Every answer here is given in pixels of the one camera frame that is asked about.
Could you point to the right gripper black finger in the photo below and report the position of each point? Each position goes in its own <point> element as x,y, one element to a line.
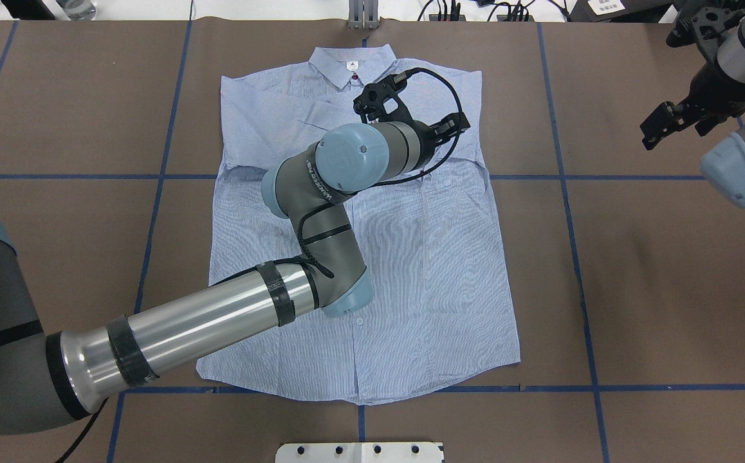
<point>666,119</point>

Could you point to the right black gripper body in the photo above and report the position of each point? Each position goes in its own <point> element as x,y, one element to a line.
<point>712,103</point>

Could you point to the light blue striped shirt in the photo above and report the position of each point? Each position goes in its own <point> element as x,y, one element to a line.
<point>442,310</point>

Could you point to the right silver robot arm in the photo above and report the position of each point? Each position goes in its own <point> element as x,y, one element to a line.
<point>717,29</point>

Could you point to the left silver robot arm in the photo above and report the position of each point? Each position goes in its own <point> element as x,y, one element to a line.
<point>52,380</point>

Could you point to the clear black-capped bottle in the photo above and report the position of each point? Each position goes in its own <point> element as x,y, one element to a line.
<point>78,10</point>

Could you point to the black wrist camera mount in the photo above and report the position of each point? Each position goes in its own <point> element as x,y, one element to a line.
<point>381,102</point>

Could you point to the aluminium frame post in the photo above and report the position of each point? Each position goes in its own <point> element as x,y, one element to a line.
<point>363,14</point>

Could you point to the white camera stand pillar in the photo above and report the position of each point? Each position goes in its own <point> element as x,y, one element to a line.
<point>361,452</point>

